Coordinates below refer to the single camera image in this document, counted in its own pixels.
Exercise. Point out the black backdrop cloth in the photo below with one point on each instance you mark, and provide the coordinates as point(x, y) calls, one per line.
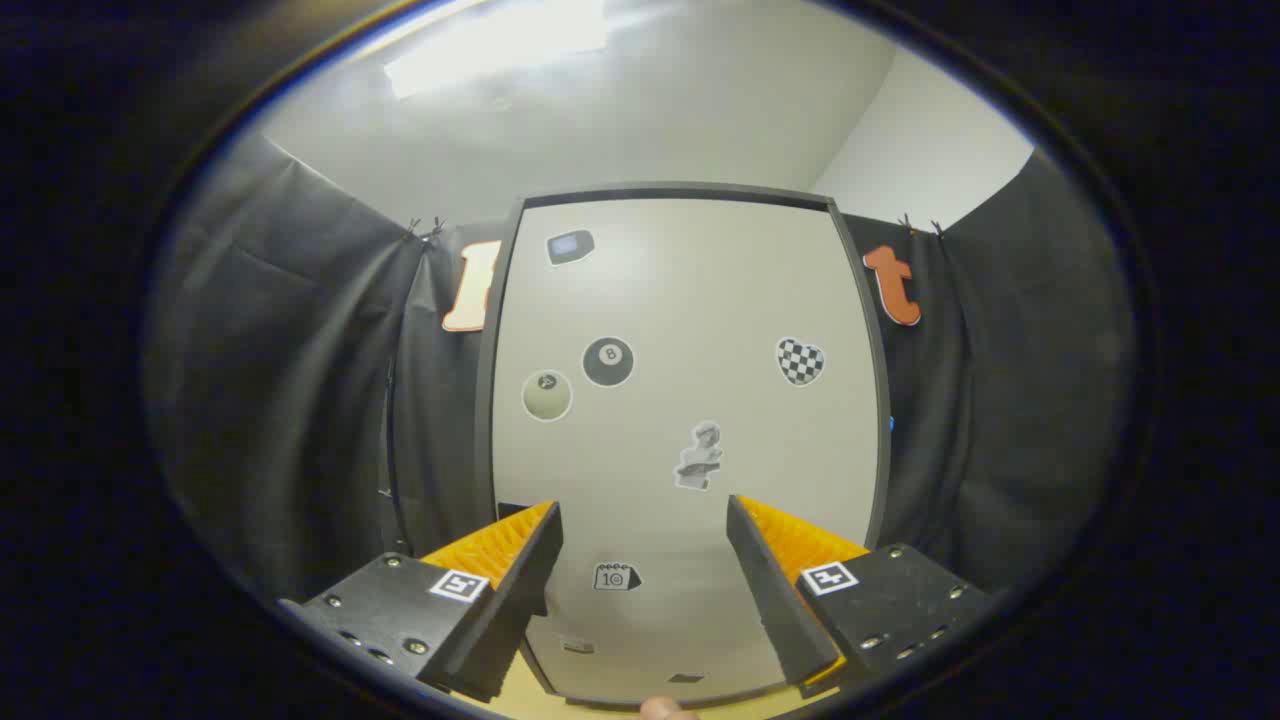
point(300, 350)

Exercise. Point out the white cabinet door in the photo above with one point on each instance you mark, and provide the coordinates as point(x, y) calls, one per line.
point(700, 300)

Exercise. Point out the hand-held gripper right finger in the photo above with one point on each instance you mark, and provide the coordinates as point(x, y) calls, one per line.
point(780, 600)

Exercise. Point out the ceiling light panel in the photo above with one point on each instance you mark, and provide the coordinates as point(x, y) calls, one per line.
point(500, 45)

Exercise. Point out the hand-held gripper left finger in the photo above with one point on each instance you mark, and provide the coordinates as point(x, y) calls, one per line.
point(510, 610)

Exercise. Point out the dark grey cabinet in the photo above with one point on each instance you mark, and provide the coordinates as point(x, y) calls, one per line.
point(484, 430)

